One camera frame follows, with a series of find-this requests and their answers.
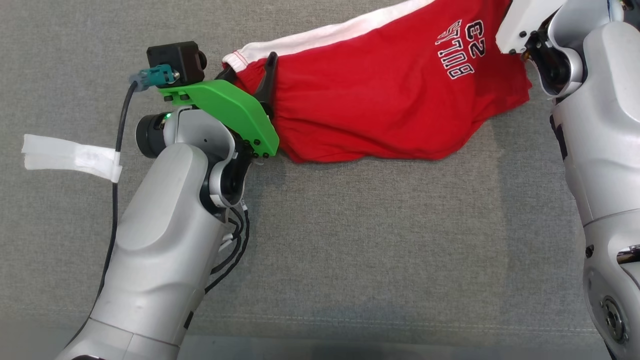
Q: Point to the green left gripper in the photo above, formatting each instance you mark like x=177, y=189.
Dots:
x=235, y=110

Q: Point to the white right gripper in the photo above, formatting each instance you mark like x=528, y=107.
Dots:
x=525, y=22

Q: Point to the red shorts with white stripe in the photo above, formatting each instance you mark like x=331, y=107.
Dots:
x=375, y=100

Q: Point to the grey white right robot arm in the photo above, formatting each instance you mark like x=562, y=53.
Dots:
x=600, y=150

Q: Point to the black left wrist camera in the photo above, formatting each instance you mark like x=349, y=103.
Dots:
x=175, y=60

